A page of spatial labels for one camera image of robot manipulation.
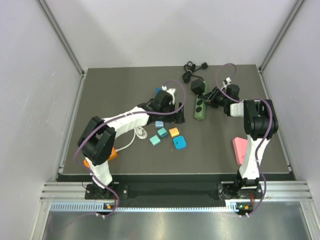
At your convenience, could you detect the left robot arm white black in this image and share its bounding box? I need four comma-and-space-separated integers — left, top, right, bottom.
77, 86, 185, 199

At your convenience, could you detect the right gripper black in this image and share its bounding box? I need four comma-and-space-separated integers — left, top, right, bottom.
200, 86, 229, 109

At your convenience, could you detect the white coiled power cord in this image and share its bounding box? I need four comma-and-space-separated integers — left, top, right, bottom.
116, 126, 148, 153

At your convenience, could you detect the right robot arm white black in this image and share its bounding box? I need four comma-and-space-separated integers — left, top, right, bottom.
199, 84, 279, 200

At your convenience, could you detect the pink triangular socket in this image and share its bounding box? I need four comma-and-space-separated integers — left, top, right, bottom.
232, 137, 248, 166

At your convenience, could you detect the black coiled power cord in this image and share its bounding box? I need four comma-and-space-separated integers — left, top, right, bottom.
181, 61, 210, 85

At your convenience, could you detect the yellow plug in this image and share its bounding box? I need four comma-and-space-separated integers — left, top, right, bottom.
168, 127, 180, 138

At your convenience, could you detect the light blue plug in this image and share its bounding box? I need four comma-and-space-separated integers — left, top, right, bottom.
153, 120, 165, 129
172, 135, 187, 150

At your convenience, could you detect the teal plug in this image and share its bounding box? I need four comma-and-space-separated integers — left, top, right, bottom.
157, 127, 168, 138
149, 135, 161, 146

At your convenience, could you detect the green power strip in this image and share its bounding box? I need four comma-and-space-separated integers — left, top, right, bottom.
194, 81, 208, 121

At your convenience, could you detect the orange power strip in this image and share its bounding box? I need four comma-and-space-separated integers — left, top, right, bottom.
83, 147, 118, 168

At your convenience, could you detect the black cube adapter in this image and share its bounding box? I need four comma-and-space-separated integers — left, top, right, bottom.
190, 78, 206, 95

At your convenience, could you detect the white slotted cable duct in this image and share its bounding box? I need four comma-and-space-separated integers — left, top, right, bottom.
50, 202, 240, 213

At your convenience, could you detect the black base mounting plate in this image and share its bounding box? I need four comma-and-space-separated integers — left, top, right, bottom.
84, 181, 263, 202

